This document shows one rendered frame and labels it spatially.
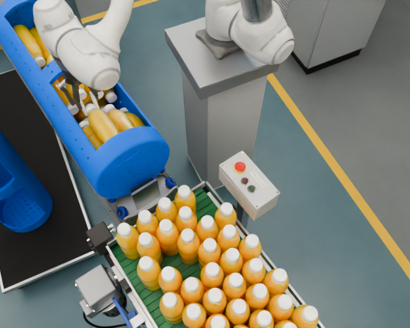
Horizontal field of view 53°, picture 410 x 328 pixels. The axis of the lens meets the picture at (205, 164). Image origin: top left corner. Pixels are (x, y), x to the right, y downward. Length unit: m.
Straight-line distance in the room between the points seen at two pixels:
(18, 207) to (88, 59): 1.62
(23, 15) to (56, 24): 0.78
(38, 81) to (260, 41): 0.79
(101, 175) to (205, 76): 0.59
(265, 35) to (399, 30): 2.36
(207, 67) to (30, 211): 1.37
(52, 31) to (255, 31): 0.65
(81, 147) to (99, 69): 0.40
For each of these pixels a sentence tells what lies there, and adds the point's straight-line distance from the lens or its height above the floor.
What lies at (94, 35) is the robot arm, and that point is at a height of 1.59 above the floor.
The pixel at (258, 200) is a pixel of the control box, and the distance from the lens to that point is 1.33.
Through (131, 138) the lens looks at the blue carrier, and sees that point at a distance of 1.30.
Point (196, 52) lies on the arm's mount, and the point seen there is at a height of 1.07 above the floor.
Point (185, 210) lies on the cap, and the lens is 1.29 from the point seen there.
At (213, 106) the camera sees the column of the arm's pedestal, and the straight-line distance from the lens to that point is 1.82.
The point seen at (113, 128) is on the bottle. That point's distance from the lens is 1.37.
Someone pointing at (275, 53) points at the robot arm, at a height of 1.26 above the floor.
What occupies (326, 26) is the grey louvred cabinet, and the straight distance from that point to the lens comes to 2.87.
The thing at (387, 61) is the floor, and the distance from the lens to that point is 3.45.
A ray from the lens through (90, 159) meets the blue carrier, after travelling 1.34.
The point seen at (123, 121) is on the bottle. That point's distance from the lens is 1.43.
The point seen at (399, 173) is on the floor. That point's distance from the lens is 2.88.
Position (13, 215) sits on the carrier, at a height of 0.16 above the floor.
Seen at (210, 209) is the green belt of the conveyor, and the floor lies 0.90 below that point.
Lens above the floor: 2.30
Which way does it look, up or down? 60 degrees down
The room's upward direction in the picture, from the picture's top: straight up
